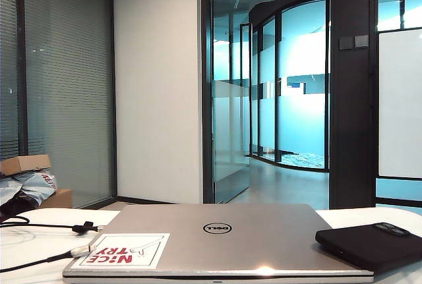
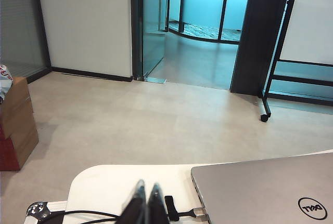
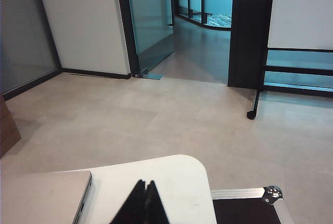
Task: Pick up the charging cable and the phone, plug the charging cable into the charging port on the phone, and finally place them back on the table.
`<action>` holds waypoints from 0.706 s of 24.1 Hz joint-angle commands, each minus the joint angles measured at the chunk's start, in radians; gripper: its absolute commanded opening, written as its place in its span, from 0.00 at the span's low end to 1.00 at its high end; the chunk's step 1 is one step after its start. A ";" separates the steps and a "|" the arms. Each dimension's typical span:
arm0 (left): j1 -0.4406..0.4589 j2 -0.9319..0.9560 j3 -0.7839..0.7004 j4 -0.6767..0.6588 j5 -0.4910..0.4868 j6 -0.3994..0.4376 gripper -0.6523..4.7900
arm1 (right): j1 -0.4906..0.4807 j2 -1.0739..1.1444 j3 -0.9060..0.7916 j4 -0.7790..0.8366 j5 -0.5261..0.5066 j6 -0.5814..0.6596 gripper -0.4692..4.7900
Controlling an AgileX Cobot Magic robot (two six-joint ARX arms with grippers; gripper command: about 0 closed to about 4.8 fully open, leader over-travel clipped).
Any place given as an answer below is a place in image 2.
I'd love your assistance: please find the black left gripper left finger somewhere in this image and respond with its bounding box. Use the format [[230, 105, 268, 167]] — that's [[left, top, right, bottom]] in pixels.
[[121, 179, 148, 224]]

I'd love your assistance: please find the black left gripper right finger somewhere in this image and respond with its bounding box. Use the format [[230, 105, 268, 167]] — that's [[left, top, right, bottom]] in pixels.
[[147, 181, 170, 224]]

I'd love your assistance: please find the black charging cable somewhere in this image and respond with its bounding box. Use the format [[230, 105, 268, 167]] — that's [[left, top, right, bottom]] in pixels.
[[43, 195, 208, 224]]

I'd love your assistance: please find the silver Dell laptop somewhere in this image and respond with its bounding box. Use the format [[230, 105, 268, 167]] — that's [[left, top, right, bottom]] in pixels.
[[190, 152, 333, 224]]

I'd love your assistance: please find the red box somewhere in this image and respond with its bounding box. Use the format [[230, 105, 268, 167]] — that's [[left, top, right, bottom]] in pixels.
[[0, 124, 22, 172]]

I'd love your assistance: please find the large brown cardboard box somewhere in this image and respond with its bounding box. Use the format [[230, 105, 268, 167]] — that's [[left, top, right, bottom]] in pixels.
[[0, 76, 40, 172]]

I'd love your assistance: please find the grey mailer bag red print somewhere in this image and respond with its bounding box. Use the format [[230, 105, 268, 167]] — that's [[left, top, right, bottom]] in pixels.
[[0, 63, 14, 105]]

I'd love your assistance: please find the whiteboard on black rolling stand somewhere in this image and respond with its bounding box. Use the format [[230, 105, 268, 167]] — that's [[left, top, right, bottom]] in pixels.
[[259, 0, 333, 123]]

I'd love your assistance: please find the silver metal bracket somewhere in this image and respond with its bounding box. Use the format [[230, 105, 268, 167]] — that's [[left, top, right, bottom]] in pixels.
[[25, 201, 69, 221]]

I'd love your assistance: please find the glass door black frame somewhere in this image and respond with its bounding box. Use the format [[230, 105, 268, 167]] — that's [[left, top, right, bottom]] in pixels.
[[130, 0, 171, 83]]

